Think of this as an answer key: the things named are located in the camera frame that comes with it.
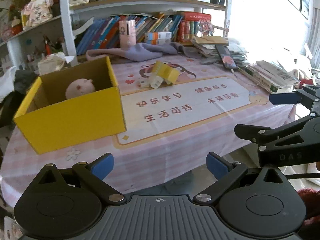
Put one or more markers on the tissue pack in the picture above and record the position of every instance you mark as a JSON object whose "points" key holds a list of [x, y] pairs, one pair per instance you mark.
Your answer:
{"points": [[53, 62]]}

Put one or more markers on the purple pink towel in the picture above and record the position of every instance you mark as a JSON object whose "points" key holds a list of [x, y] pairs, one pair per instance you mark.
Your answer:
{"points": [[142, 52]]}

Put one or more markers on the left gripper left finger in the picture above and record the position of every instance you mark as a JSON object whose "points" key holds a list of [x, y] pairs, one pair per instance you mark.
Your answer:
{"points": [[92, 176]]}

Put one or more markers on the pink pencil holder box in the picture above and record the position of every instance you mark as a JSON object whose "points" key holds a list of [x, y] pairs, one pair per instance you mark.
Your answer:
{"points": [[127, 34]]}

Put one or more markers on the white charger plug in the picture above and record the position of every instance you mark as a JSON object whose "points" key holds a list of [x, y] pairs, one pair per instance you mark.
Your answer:
{"points": [[155, 81]]}

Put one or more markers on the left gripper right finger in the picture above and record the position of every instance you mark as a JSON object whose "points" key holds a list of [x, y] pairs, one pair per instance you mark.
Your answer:
{"points": [[227, 175]]}

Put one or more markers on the row of blue books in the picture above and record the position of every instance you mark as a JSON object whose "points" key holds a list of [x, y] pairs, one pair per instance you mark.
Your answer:
{"points": [[103, 33]]}

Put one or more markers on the white clothes pile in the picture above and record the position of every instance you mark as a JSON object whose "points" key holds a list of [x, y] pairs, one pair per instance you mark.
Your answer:
{"points": [[14, 86]]}

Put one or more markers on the red dictionary books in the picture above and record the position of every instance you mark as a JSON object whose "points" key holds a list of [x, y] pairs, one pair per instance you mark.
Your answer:
{"points": [[194, 24]]}

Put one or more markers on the stack of papers and books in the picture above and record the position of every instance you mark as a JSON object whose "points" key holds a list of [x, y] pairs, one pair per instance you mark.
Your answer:
{"points": [[269, 75]]}

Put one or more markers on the white bookshelf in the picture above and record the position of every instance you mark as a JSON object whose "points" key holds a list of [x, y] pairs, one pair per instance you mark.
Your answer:
{"points": [[73, 16]]}

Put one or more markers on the orange white medicine boxes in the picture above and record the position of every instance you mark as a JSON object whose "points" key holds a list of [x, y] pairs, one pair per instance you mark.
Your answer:
{"points": [[158, 38]]}

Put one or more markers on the black smartphone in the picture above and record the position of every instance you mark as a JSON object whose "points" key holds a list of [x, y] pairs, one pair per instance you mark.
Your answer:
{"points": [[225, 56]]}

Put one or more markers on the pink doll figurine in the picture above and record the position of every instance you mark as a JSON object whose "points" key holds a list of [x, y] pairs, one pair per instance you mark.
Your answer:
{"points": [[37, 12]]}

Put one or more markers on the yellow cardboard box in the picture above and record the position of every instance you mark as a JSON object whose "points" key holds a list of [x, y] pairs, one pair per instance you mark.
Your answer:
{"points": [[50, 121]]}

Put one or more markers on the pink plush pig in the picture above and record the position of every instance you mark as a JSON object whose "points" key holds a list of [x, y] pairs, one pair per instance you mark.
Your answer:
{"points": [[79, 87]]}

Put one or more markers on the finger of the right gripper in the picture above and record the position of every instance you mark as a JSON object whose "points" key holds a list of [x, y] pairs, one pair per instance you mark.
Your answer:
{"points": [[308, 96], [262, 132]]}

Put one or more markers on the yellow tape roll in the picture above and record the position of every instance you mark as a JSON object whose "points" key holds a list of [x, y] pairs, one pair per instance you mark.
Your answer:
{"points": [[168, 73]]}

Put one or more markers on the pink printed tablecloth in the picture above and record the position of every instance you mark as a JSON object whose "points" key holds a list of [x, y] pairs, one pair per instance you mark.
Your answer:
{"points": [[169, 130]]}

